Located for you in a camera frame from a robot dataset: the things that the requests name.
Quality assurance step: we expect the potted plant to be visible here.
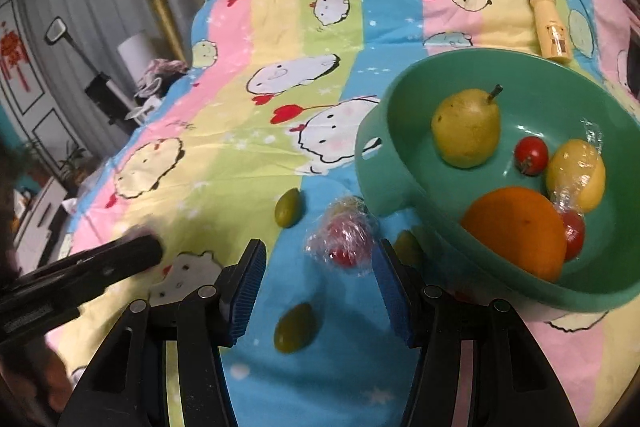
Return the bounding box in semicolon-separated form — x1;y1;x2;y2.
58;142;96;192

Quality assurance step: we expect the red chinese knot decoration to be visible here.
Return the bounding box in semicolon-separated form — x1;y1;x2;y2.
0;22;32;93

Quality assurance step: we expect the yellow lemon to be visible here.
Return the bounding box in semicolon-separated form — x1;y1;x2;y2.
546;139;606;213

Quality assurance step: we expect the orange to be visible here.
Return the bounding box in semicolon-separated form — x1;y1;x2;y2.
460;186;566;282

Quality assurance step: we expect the white cylinder lamp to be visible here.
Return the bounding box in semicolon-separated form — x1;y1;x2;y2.
117;31;157;89

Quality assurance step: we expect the green pear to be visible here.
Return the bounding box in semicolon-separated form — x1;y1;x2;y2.
431;84;503;169

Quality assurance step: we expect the person left hand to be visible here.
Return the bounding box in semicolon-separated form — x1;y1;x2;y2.
1;337;73;414

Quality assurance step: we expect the colourful cartoon striped sheet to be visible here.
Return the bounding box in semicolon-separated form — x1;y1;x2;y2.
51;0;639;426

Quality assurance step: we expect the yellow bear bottle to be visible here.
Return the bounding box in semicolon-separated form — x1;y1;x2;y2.
528;0;573;64

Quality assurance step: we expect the small green olive fruit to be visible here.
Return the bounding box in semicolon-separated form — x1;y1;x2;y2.
274;188;303;229

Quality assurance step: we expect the red cherry tomato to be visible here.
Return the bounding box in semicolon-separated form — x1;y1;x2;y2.
513;135;549;176

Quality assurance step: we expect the green plastic bowl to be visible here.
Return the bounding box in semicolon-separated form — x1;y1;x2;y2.
355;48;639;320

